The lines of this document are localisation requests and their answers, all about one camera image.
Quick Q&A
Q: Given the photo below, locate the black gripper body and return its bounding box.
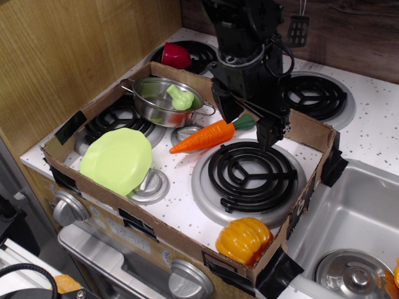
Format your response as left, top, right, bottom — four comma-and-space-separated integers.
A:
209, 62, 291, 133

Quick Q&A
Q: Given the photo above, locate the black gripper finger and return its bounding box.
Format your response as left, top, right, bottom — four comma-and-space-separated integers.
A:
212, 87, 244, 123
256, 118, 284, 151

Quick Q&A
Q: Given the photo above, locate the orange toy carrot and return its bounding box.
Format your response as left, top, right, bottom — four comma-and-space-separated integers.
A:
169, 114, 255, 154

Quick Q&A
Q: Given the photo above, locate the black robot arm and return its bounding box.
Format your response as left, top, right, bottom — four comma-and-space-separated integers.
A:
202, 1, 291, 151

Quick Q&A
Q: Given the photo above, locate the light green plastic plate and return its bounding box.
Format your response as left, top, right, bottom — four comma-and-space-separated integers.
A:
79, 128, 152, 196

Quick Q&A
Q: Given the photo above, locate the light green toy broccoli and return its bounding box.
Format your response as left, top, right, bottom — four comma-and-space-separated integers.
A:
166, 84, 195, 111

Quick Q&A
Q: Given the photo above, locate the centre silver stove knob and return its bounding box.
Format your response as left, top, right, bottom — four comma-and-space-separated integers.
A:
171, 124, 203, 146

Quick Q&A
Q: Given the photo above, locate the silver stove knob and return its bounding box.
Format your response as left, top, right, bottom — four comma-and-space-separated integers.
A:
171, 124, 203, 146
127, 168, 170, 205

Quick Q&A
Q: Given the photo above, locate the front right black burner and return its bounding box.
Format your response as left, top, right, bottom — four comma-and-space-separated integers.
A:
191, 139, 307, 229

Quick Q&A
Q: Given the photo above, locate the back left black burner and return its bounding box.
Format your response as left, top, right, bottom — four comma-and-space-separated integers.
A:
145, 40, 217, 77

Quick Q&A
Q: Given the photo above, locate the back right black burner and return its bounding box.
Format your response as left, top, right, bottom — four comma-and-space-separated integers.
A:
281, 71, 356, 130

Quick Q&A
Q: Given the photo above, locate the hanging slotted steel spatula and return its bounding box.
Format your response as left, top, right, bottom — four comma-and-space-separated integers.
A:
286, 0, 310, 48

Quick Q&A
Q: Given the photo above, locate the red plastic cup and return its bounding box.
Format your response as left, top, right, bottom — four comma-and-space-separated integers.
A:
161, 42, 192, 69

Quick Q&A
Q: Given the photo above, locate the small steel pot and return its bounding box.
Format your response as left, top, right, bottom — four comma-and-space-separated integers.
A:
120, 77, 216, 128

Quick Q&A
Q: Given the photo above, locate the yellow toy bell pepper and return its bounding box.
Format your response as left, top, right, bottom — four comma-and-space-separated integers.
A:
215, 217, 274, 267

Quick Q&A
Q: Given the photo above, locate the front silver stove knob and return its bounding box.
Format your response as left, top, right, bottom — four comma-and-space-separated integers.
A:
127, 168, 170, 205

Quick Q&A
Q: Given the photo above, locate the silver toy sink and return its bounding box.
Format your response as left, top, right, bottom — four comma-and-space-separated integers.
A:
281, 160, 398, 298

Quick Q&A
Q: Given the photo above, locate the steel pot lid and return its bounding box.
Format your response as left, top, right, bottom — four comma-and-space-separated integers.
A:
313, 249, 398, 298

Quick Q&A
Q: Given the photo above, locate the right oven dial knob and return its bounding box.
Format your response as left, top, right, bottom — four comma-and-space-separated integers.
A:
168, 259, 214, 299

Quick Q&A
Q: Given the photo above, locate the oven dial knob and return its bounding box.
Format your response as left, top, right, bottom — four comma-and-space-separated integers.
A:
53, 191, 90, 227
168, 259, 214, 299

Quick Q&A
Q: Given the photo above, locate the left oven dial knob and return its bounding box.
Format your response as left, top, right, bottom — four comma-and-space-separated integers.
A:
53, 191, 90, 227

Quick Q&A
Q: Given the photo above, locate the silver oven door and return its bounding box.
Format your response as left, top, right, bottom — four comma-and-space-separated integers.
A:
58, 224, 172, 298

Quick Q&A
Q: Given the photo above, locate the black cable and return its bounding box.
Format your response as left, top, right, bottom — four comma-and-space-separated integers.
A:
0, 263, 60, 299

